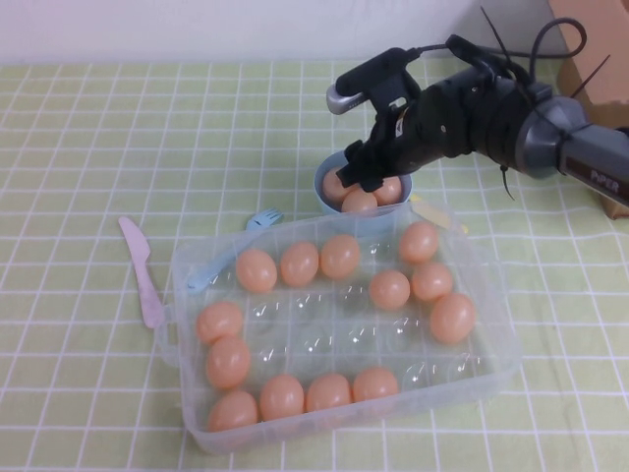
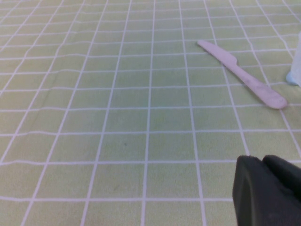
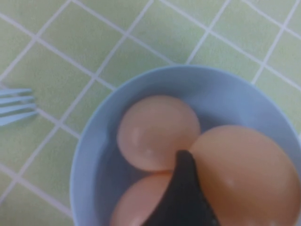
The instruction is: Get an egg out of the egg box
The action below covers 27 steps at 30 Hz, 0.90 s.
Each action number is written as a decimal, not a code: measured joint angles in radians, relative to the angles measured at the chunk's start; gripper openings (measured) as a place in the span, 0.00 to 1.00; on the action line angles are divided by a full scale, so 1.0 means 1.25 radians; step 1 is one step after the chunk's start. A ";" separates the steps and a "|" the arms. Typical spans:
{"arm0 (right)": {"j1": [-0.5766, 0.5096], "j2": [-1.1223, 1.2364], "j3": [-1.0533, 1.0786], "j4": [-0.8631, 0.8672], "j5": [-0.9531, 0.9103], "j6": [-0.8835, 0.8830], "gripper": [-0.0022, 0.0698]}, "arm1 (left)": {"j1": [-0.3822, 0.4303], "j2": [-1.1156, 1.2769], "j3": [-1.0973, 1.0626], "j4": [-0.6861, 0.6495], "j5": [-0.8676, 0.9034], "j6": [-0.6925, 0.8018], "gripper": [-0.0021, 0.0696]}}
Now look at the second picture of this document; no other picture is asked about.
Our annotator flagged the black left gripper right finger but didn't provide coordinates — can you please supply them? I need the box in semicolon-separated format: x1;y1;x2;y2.
261;154;301;196

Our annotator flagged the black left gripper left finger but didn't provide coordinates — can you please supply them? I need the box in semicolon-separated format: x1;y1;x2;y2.
232;155;301;226

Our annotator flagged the transparent plastic egg box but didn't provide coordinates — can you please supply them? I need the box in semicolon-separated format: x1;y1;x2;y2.
290;32;301;83

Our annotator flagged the pink plastic knife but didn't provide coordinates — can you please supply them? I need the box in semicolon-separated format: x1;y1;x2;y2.
197;39;288;110

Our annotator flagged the green checked tablecloth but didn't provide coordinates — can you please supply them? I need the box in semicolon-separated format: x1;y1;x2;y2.
0;0;301;226

